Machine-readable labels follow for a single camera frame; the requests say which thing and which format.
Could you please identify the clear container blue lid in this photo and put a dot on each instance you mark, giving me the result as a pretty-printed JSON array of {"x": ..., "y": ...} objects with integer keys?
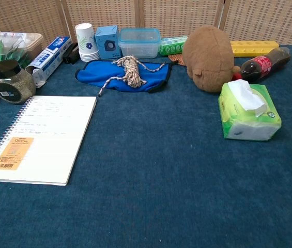
[{"x": 139, "y": 42}]

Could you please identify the orange woven coaster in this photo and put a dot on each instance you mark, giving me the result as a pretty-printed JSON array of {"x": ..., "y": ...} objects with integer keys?
[{"x": 176, "y": 59}]

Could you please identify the beige lidded lunch box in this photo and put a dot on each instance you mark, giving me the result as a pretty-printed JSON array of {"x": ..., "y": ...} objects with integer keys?
[{"x": 32, "y": 42}]

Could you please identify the blue cloth pouch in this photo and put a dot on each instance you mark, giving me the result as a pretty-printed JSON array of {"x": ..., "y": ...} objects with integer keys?
[{"x": 96, "y": 73}]

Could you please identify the white spiral notebook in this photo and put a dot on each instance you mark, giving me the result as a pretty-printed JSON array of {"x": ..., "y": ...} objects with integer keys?
[{"x": 47, "y": 139}]

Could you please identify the white tissue sheet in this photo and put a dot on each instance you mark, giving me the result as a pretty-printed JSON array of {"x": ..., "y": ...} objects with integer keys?
[{"x": 246, "y": 95}]

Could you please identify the brown plush toy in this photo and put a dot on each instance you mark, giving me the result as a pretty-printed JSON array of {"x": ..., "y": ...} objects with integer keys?
[{"x": 207, "y": 56}]

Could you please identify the black stapler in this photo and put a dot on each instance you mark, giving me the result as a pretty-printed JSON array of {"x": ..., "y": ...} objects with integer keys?
[{"x": 70, "y": 54}]

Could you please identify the yellow block with holes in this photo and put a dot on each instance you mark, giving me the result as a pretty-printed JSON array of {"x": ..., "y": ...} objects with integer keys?
[{"x": 254, "y": 47}]

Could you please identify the woven folding screen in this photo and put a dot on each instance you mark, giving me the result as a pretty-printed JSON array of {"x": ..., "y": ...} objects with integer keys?
[{"x": 109, "y": 15}]

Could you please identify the floral paper cup stack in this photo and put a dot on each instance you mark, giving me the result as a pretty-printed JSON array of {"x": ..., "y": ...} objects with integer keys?
[{"x": 86, "y": 44}]

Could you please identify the white blue toothpaste box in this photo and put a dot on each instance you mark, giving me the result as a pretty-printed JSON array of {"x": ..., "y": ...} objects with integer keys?
[{"x": 48, "y": 59}]

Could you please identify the cola bottle red label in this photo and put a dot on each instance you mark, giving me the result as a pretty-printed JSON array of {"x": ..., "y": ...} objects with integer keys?
[{"x": 263, "y": 64}]

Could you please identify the dark blue table carpet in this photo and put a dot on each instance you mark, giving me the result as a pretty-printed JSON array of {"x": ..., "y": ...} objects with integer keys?
[{"x": 145, "y": 180}]

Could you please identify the glass jar black lid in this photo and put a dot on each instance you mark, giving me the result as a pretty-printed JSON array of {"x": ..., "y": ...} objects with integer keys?
[{"x": 14, "y": 82}]

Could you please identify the small blue speaker box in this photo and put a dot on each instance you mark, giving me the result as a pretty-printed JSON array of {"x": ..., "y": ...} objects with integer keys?
[{"x": 108, "y": 41}]

